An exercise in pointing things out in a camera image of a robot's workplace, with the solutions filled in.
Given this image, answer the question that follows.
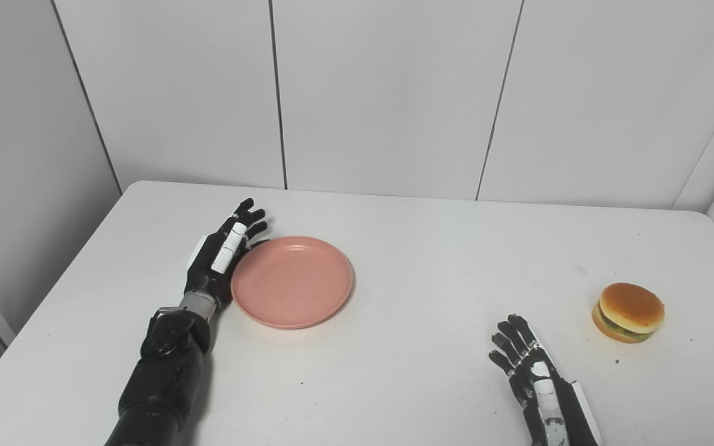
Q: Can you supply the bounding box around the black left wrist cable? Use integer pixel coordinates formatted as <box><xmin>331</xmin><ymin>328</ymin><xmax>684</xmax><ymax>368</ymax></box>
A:
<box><xmin>146</xmin><ymin>308</ymin><xmax>179</xmax><ymax>335</ymax></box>

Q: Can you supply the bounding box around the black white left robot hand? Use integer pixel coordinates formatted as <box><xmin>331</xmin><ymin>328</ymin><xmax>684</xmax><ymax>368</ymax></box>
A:
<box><xmin>183</xmin><ymin>198</ymin><xmax>269</xmax><ymax>310</ymax></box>

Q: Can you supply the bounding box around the toy hamburger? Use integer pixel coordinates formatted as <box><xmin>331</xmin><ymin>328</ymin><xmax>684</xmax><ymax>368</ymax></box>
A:
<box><xmin>592</xmin><ymin>282</ymin><xmax>666</xmax><ymax>344</ymax></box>

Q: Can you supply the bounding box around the pink round plate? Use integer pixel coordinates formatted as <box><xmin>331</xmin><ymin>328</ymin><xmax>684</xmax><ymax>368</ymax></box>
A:
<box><xmin>231</xmin><ymin>235</ymin><xmax>355</xmax><ymax>330</ymax></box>

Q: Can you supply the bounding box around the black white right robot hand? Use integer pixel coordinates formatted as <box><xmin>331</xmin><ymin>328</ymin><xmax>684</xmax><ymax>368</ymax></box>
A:
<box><xmin>488</xmin><ymin>314</ymin><xmax>602</xmax><ymax>446</ymax></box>

